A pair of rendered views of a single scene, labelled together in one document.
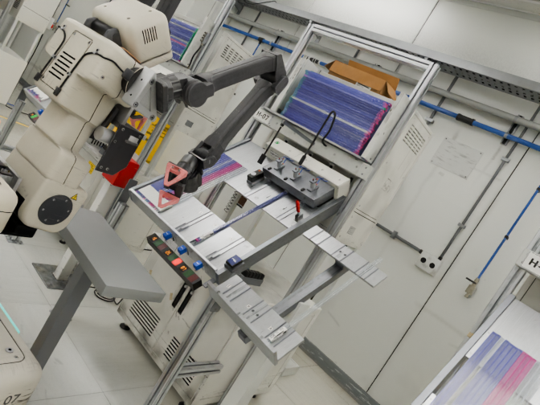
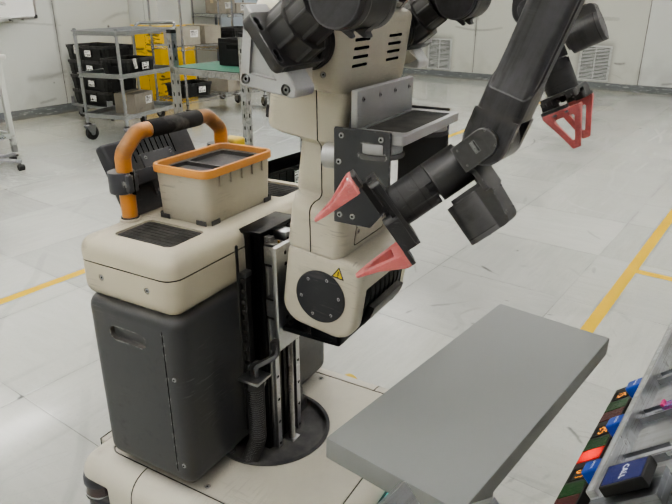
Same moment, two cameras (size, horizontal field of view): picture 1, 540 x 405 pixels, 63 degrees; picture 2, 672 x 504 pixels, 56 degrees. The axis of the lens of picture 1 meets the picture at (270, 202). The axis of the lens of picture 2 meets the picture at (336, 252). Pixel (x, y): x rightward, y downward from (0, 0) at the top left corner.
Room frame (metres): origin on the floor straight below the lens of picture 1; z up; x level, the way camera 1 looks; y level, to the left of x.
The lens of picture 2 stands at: (1.32, -0.50, 1.24)
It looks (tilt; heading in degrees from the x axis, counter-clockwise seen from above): 22 degrees down; 90
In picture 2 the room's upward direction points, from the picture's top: straight up
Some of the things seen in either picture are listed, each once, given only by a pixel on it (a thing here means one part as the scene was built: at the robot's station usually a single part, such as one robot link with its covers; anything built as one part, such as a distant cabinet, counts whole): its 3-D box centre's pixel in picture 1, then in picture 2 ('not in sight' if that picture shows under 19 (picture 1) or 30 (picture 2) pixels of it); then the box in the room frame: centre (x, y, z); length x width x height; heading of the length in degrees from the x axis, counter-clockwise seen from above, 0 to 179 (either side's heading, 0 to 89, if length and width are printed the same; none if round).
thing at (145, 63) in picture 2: not in sight; (128, 65); (-0.61, 5.47, 0.63); 0.40 x 0.30 x 0.14; 68
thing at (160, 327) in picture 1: (217, 314); not in sight; (2.31, -0.07, 0.31); 0.70 x 0.65 x 0.62; 54
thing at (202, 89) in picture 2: not in sight; (189, 88); (-0.29, 6.42, 0.29); 0.40 x 0.30 x 0.14; 54
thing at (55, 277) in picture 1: (92, 218); not in sight; (2.36, 0.78, 0.39); 0.24 x 0.24 x 0.78; 54
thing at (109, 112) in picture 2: not in sight; (132, 79); (-0.60, 5.50, 0.50); 0.90 x 0.54 x 1.00; 68
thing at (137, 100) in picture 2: not in sight; (134, 101); (-0.60, 5.49, 0.30); 0.30 x 0.23 x 0.18; 72
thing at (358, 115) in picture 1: (335, 112); not in sight; (2.18, -0.05, 1.52); 0.51 x 0.13 x 0.27; 54
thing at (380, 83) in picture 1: (373, 80); not in sight; (2.48, -0.14, 1.82); 0.68 x 0.30 x 0.20; 54
